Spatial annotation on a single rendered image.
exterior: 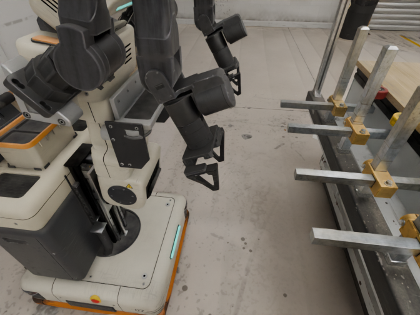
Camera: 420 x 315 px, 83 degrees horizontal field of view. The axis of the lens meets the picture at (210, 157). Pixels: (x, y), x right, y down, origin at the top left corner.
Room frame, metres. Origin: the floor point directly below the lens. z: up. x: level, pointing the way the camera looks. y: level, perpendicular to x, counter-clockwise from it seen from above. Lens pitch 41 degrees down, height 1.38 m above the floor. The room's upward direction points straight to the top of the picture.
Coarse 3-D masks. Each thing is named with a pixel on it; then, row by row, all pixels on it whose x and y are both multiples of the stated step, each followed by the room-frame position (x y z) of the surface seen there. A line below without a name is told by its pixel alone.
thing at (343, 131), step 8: (288, 128) 0.80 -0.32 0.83; (296, 128) 0.80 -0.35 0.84; (304, 128) 0.79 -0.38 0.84; (312, 128) 0.79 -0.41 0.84; (320, 128) 0.79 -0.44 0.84; (328, 128) 0.79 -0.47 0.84; (336, 128) 0.79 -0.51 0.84; (344, 128) 0.79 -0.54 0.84; (368, 128) 0.79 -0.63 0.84; (344, 136) 0.77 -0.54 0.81; (376, 136) 0.76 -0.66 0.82; (384, 136) 0.76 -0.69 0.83
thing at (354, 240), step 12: (312, 228) 0.33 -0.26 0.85; (312, 240) 0.31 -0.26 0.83; (324, 240) 0.30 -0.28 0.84; (336, 240) 0.30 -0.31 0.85; (348, 240) 0.30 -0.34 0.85; (360, 240) 0.30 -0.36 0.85; (372, 240) 0.30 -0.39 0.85; (384, 240) 0.30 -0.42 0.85; (396, 240) 0.30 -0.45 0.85; (408, 240) 0.30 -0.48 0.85; (396, 252) 0.28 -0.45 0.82; (408, 252) 0.28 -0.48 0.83
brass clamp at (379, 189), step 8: (368, 160) 0.62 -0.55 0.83; (368, 168) 0.58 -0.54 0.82; (376, 176) 0.53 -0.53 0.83; (384, 176) 0.53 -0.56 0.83; (376, 184) 0.51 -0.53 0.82; (384, 184) 0.50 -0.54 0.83; (392, 184) 0.50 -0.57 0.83; (376, 192) 0.49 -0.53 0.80; (384, 192) 0.49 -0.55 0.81; (392, 192) 0.48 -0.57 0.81
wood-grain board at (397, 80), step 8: (360, 64) 1.35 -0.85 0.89; (368, 64) 1.33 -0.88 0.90; (392, 64) 1.33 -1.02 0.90; (400, 64) 1.33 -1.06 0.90; (408, 64) 1.33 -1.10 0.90; (416, 64) 1.33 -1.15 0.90; (368, 72) 1.23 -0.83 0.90; (392, 72) 1.21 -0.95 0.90; (400, 72) 1.21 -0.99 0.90; (408, 72) 1.21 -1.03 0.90; (416, 72) 1.21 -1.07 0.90; (384, 80) 1.12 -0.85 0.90; (392, 80) 1.12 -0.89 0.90; (400, 80) 1.12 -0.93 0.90; (408, 80) 1.12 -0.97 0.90; (416, 80) 1.12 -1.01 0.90; (392, 88) 1.03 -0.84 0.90; (400, 88) 1.03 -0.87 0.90; (408, 88) 1.03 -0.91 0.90; (392, 96) 0.95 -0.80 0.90; (400, 96) 0.95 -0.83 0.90; (408, 96) 0.95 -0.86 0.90; (392, 104) 0.92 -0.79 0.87; (400, 104) 0.88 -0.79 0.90; (416, 128) 0.74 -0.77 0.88
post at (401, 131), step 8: (416, 88) 0.59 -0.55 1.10; (416, 96) 0.58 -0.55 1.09; (408, 104) 0.59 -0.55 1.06; (416, 104) 0.56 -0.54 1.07; (408, 112) 0.57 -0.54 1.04; (416, 112) 0.56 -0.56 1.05; (400, 120) 0.58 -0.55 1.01; (408, 120) 0.56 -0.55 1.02; (416, 120) 0.56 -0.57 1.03; (392, 128) 0.59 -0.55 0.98; (400, 128) 0.56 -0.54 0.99; (408, 128) 0.56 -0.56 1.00; (392, 136) 0.57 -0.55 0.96; (400, 136) 0.56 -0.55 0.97; (408, 136) 0.56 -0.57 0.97; (384, 144) 0.58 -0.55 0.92; (392, 144) 0.56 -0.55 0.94; (400, 144) 0.56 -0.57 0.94; (384, 152) 0.57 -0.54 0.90; (392, 152) 0.56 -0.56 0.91; (376, 160) 0.58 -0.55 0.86; (384, 160) 0.56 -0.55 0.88; (392, 160) 0.56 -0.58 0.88; (376, 168) 0.56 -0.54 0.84; (384, 168) 0.56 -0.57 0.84; (368, 192) 0.56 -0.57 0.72
